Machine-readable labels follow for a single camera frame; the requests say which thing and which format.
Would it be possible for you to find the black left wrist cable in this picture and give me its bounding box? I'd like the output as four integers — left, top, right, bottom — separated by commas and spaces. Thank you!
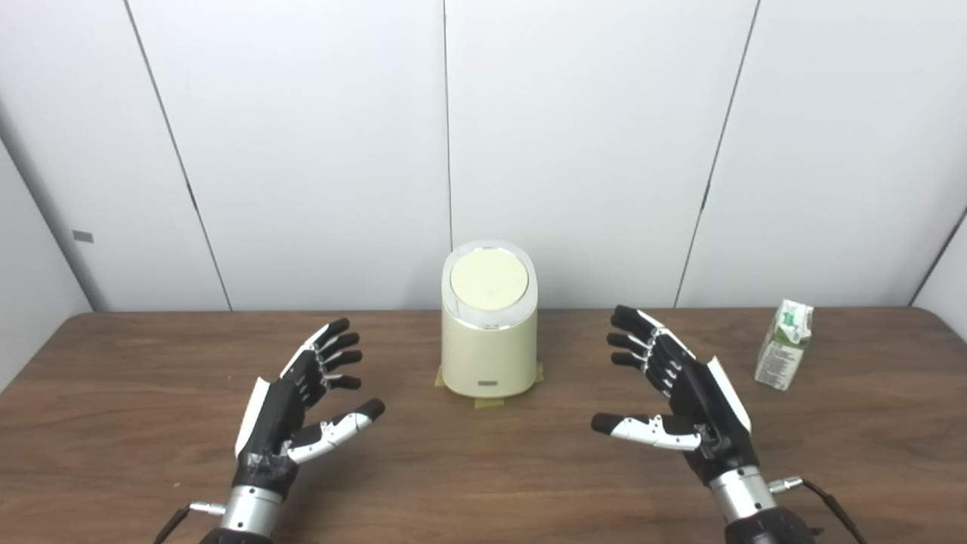
153, 502, 227, 544

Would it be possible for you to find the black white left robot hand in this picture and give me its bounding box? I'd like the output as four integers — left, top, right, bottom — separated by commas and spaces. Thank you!
233, 317, 386, 499

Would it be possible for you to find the cream round bin lid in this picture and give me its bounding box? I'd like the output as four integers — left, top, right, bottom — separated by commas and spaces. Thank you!
450, 248, 529, 309

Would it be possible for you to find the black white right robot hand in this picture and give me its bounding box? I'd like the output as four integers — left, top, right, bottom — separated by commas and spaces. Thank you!
591, 305, 760, 486

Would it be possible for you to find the green white milk carton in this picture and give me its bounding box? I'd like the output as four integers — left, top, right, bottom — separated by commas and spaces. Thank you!
754, 299, 815, 391

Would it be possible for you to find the cream-colored cylindrical bin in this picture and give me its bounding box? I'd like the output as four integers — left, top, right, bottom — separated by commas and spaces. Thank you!
440, 240, 539, 399

